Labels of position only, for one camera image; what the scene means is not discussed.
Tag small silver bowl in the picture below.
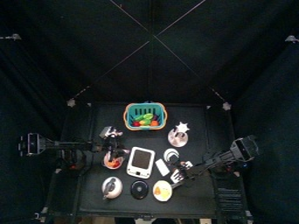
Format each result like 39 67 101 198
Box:
101 150 127 171

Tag green toy cucumber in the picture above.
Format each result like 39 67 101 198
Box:
133 113 155 122

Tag black round lid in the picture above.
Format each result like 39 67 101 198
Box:
129 179 151 200

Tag white star-shaped toy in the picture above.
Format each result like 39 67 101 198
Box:
173 121 192 134

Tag white rectangular block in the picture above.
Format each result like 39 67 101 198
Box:
153 157 172 178

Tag grey table edge clamp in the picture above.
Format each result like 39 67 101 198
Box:
133 213 157 221

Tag black and white crescent dish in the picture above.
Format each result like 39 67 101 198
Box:
163 148 181 164

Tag round silver plate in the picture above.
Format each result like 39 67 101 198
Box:
167 128 191 148

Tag black labelled panel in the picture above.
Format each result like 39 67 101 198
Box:
215 174 248 218

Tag yellow toy food piece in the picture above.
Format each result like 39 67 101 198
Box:
161 186 173 198

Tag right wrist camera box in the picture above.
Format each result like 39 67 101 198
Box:
179 160 195 170

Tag white slotted spatula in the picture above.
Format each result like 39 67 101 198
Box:
169 168 196 190

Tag orange-red toy food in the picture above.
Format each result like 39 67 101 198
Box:
107 160 123 169

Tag teal basket with orange rim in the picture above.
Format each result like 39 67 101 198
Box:
123 101 168 131

